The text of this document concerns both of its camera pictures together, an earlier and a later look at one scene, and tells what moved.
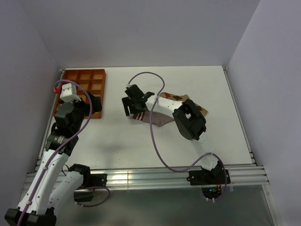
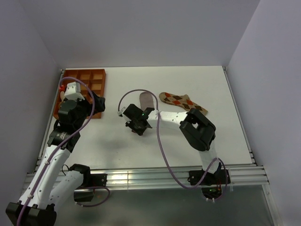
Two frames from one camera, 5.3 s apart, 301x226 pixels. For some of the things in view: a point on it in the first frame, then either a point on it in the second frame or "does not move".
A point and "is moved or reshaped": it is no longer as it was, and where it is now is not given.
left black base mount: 98,180 does not move
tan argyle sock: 182,98 does not move
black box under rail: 83,195 does not move
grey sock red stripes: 158,118 is moved or reshaped
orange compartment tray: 92,80 does not move
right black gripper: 126,102 to 139,132
